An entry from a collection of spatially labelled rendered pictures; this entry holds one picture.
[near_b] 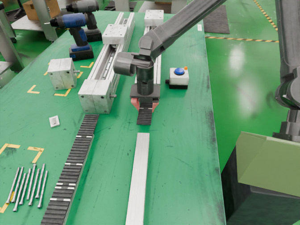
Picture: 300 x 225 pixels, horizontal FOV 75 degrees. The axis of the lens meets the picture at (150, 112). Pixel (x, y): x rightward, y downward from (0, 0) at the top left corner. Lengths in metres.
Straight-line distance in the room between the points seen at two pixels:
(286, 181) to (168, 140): 0.34
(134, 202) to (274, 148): 0.35
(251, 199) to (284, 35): 0.46
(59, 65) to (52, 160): 0.42
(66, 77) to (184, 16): 0.53
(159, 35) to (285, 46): 0.34
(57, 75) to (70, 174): 0.45
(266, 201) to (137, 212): 0.38
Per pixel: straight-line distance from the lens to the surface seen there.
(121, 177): 0.61
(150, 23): 1.26
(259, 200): 0.70
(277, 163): 0.57
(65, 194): 0.59
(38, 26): 3.48
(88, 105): 0.76
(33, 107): 0.91
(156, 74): 0.81
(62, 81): 0.92
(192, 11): 0.66
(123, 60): 0.64
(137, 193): 0.55
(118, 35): 1.05
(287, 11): 0.69
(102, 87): 0.75
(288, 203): 0.73
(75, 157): 0.63
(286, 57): 0.65
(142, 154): 0.60
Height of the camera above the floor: 1.31
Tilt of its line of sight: 44 degrees down
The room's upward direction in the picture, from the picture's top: straight up
